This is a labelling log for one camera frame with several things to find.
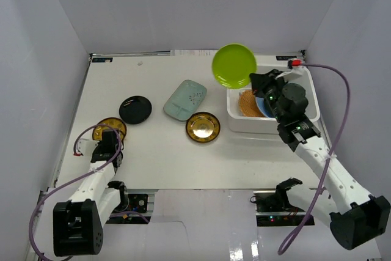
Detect light blue round plate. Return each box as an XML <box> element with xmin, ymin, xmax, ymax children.
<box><xmin>255</xmin><ymin>97</ymin><xmax>274</xmax><ymax>118</ymax></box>

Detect white plastic bin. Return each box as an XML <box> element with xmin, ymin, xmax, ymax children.
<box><xmin>227</xmin><ymin>68</ymin><xmax>320</xmax><ymax>134</ymax></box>

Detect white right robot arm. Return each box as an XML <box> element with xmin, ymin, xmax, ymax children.
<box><xmin>249</xmin><ymin>70</ymin><xmax>390</xmax><ymax>250</ymax></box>

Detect blue table label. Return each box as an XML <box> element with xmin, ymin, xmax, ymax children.
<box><xmin>91</xmin><ymin>57</ymin><xmax>113</xmax><ymax>63</ymax></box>
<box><xmin>276</xmin><ymin>56</ymin><xmax>298</xmax><ymax>61</ymax></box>

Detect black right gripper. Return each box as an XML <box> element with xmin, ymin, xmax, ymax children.
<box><xmin>250</xmin><ymin>70</ymin><xmax>290</xmax><ymax>124</ymax></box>

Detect black round plate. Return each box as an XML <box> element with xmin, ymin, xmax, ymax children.
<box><xmin>119</xmin><ymin>95</ymin><xmax>152</xmax><ymax>125</ymax></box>

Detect woven bamboo round tray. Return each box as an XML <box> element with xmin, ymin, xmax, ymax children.
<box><xmin>238</xmin><ymin>89</ymin><xmax>265</xmax><ymax>117</ymax></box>

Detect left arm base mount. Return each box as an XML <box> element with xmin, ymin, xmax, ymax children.
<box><xmin>106</xmin><ymin>194</ymin><xmax>151</xmax><ymax>224</ymax></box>

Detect lime green round plate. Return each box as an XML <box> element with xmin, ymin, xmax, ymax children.
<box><xmin>211</xmin><ymin>43</ymin><xmax>257</xmax><ymax>89</ymax></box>

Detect white paper sheet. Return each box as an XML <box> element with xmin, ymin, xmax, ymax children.
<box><xmin>170</xmin><ymin>50</ymin><xmax>217</xmax><ymax>56</ymax></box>

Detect left blue table label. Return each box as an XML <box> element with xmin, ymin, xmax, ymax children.
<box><xmin>91</xmin><ymin>57</ymin><xmax>113</xmax><ymax>63</ymax></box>

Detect pale blue rectangular divided plate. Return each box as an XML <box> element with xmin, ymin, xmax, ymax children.
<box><xmin>163</xmin><ymin>79</ymin><xmax>207</xmax><ymax>121</ymax></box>

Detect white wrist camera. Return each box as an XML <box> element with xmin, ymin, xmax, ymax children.
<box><xmin>276</xmin><ymin>59</ymin><xmax>305</xmax><ymax>81</ymax></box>
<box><xmin>74</xmin><ymin>138</ymin><xmax>98</xmax><ymax>156</ymax></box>

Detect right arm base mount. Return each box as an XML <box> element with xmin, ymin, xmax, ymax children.
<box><xmin>249</xmin><ymin>191</ymin><xmax>305</xmax><ymax>227</ymax></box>

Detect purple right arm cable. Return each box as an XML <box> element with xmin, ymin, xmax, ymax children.
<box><xmin>277</xmin><ymin>62</ymin><xmax>351</xmax><ymax>255</ymax></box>

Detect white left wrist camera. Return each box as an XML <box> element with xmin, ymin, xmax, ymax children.
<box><xmin>74</xmin><ymin>138</ymin><xmax>98</xmax><ymax>156</ymax></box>

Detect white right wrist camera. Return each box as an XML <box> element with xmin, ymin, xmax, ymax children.
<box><xmin>276</xmin><ymin>59</ymin><xmax>305</xmax><ymax>81</ymax></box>

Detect right blue table label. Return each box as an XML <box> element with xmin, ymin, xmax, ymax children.
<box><xmin>276</xmin><ymin>56</ymin><xmax>298</xmax><ymax>61</ymax></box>

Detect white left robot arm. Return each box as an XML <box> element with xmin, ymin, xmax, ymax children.
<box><xmin>53</xmin><ymin>130</ymin><xmax>129</xmax><ymax>257</ymax></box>

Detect yellow patterned plate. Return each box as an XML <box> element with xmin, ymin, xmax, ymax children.
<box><xmin>92</xmin><ymin>117</ymin><xmax>127</xmax><ymax>141</ymax></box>
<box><xmin>185</xmin><ymin>112</ymin><xmax>221</xmax><ymax>144</ymax></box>

